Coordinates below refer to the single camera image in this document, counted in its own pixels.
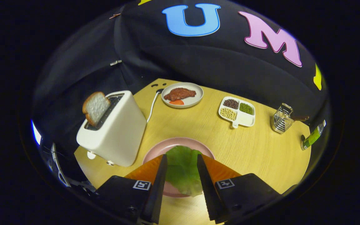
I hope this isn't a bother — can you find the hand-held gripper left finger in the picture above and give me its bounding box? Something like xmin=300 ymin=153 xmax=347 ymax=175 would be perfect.
xmin=94 ymin=154 xmax=168 ymax=225

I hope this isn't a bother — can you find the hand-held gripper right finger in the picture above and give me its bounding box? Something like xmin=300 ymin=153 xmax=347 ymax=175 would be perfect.
xmin=197 ymin=154 xmax=282 ymax=225

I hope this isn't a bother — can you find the green lettuce leaf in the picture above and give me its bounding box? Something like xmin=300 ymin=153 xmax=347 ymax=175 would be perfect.
xmin=165 ymin=145 xmax=203 ymax=197

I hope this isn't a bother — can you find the white bread slice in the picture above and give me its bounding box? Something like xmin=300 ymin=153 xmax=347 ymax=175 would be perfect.
xmin=82 ymin=91 xmax=111 ymax=127

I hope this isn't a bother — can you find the pink round plate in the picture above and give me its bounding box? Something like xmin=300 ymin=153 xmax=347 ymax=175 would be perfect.
xmin=142 ymin=137 xmax=215 ymax=198

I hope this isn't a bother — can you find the white toaster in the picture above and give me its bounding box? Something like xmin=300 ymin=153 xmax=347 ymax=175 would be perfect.
xmin=76 ymin=90 xmax=147 ymax=167

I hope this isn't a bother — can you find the pile of yellow soybeans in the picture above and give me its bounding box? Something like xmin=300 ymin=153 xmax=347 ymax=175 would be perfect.
xmin=220 ymin=108 xmax=237 ymax=121

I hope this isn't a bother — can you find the white divided dish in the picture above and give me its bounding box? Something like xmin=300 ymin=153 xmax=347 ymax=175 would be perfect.
xmin=218 ymin=96 xmax=256 ymax=129

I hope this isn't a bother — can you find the pile of green beans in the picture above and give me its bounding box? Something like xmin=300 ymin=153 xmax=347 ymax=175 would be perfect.
xmin=239 ymin=103 xmax=254 ymax=115

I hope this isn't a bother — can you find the beige round plate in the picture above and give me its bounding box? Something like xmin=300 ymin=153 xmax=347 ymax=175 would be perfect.
xmin=161 ymin=82 xmax=204 ymax=109

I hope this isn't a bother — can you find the brown meat steak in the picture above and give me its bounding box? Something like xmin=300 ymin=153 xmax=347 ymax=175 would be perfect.
xmin=164 ymin=88 xmax=197 ymax=101

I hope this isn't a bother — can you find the green drink bottle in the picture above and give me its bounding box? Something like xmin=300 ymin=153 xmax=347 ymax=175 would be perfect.
xmin=301 ymin=120 xmax=327 ymax=151

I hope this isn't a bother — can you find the black backdrop cloth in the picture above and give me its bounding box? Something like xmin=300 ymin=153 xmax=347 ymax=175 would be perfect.
xmin=32 ymin=0 xmax=329 ymax=157

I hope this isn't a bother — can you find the white toaster cable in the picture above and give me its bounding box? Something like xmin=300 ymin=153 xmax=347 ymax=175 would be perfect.
xmin=146 ymin=89 xmax=164 ymax=123

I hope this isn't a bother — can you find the metal wire utensil holder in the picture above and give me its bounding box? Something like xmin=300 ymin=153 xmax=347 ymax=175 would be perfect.
xmin=272 ymin=103 xmax=294 ymax=134

